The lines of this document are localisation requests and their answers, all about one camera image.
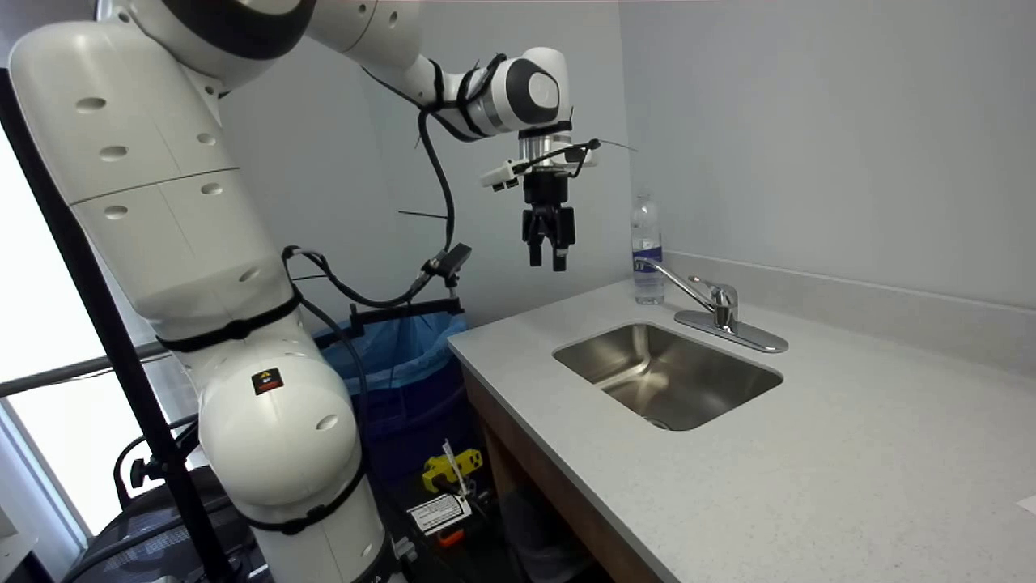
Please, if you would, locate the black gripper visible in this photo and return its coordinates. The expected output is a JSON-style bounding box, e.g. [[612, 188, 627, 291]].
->
[[520, 168, 577, 276]]

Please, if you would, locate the chrome sink faucet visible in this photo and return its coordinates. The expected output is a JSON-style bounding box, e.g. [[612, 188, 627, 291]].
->
[[643, 256, 792, 356]]

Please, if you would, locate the clear smartwater bottle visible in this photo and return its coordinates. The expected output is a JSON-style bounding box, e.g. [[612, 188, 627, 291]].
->
[[627, 196, 666, 307]]

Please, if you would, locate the stainless steel sink basin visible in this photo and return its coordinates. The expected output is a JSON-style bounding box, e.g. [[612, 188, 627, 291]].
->
[[552, 321, 787, 434]]

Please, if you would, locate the bin with blue bag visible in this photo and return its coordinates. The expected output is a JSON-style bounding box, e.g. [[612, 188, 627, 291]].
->
[[314, 303, 483, 511]]

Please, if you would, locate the wooden counter cabinet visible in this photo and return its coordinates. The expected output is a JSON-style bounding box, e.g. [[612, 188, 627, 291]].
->
[[461, 371, 660, 583]]

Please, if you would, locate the yellow tool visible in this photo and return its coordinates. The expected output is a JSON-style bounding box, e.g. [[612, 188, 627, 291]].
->
[[417, 444, 485, 499]]

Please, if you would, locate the white labelled box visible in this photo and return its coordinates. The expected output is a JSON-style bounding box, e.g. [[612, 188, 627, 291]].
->
[[404, 489, 475, 542]]

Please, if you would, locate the black slanted pole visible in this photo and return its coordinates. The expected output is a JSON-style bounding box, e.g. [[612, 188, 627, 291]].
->
[[0, 65, 236, 583]]

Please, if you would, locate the black cart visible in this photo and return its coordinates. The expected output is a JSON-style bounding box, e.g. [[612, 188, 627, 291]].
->
[[59, 418, 271, 583]]

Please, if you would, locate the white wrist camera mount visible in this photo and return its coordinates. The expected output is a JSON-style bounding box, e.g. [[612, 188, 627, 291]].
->
[[478, 134, 602, 196]]

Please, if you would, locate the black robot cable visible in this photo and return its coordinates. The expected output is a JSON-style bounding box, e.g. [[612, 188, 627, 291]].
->
[[283, 52, 511, 317]]

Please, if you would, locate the grey window rail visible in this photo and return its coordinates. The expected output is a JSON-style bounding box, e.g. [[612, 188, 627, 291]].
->
[[0, 340, 174, 402]]

